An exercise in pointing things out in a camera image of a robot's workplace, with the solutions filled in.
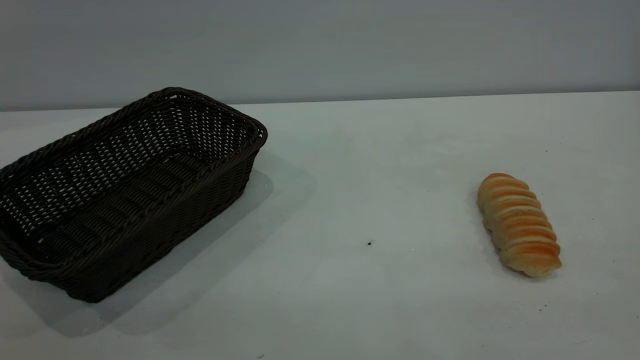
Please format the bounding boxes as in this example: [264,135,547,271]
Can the dark brown woven basket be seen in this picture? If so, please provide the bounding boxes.
[0,87,269,304]

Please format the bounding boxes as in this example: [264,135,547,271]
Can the long ridged bread roll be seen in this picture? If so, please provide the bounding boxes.
[476,172,563,279]

